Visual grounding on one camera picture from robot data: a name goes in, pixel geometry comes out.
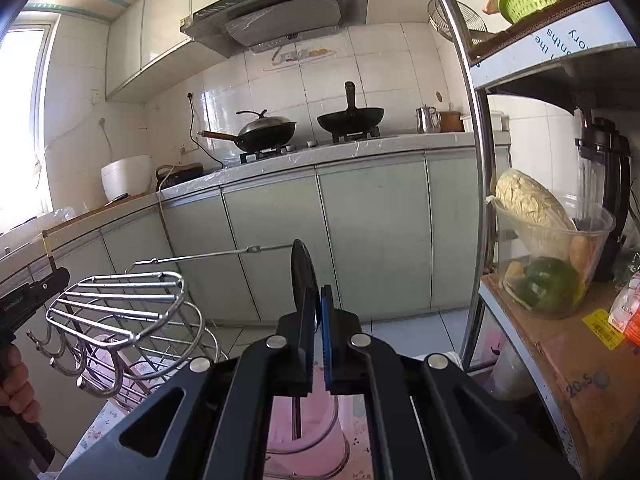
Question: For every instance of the person's left hand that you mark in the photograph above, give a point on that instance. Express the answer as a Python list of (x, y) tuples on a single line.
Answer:
[(17, 393)]

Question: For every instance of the floral bear tablecloth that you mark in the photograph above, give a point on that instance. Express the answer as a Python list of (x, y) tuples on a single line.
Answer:
[(109, 416)]

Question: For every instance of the open black wok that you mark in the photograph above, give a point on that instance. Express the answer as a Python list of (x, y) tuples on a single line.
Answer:
[(352, 119)]

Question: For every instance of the lidded black wok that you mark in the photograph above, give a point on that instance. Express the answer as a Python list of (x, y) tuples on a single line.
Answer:
[(262, 134)]

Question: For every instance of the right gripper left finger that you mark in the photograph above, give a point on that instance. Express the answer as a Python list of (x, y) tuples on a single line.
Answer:
[(211, 420)]

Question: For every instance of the brown ceramic pot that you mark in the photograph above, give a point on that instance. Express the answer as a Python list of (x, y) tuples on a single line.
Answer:
[(451, 121)]

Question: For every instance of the wire utensil rack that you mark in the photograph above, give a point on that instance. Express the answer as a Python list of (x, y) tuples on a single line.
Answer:
[(122, 336)]

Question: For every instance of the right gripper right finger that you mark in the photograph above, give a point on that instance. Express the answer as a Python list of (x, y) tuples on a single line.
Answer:
[(427, 419)]

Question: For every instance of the small steel kettle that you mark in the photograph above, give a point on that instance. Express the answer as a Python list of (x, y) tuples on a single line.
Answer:
[(428, 120)]

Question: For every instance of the black electric appliance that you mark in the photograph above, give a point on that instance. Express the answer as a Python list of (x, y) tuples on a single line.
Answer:
[(168, 176)]

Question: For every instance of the pink right utensil cup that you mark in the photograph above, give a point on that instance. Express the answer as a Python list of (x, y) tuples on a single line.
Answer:
[(321, 451)]

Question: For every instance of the black blender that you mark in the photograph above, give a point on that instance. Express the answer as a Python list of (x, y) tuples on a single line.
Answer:
[(604, 177)]

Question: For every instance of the orange packet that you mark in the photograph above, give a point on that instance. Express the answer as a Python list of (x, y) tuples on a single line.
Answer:
[(625, 312)]

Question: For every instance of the range hood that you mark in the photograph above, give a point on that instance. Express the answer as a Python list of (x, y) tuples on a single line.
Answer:
[(230, 27)]

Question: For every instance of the white rice cooker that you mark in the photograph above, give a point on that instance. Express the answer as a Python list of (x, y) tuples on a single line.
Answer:
[(131, 176)]

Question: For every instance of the clear vegetable container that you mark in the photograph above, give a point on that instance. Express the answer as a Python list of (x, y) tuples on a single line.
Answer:
[(549, 244)]

